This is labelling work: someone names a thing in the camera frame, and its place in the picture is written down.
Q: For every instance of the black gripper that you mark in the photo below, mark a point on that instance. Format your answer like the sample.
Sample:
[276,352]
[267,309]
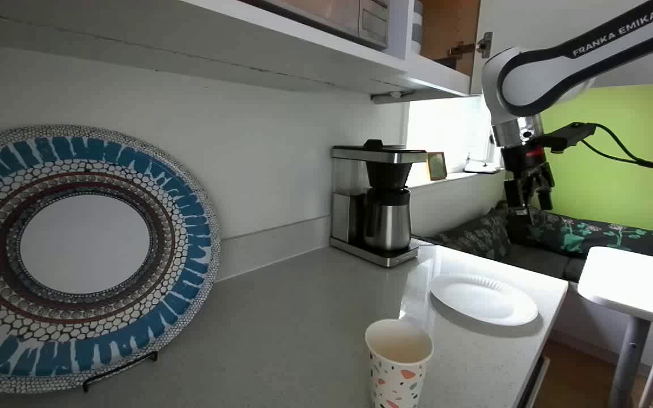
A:
[530,176]

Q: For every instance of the white paper plate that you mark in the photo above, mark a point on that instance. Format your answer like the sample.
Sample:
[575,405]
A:
[484,299]

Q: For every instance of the terrazzo patterned paper cup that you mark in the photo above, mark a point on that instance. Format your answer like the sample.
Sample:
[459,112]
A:
[397,363]

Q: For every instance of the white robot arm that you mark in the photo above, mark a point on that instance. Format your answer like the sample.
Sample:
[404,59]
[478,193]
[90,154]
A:
[526,81]

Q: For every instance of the black plate stand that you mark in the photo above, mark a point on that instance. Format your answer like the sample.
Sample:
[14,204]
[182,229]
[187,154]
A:
[152,355]

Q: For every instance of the blue patterned decorative plate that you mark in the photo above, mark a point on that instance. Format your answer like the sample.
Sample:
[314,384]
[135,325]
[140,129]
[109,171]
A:
[107,249]

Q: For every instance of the silver drip coffee maker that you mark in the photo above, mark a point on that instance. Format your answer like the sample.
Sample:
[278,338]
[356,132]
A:
[373,215]

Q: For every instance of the white side table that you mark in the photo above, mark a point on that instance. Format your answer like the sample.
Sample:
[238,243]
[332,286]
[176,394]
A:
[622,281]

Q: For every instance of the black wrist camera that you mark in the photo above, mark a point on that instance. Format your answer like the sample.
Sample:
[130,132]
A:
[566,137]

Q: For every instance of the small picture frame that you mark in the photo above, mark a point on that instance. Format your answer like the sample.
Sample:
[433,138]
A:
[437,166]

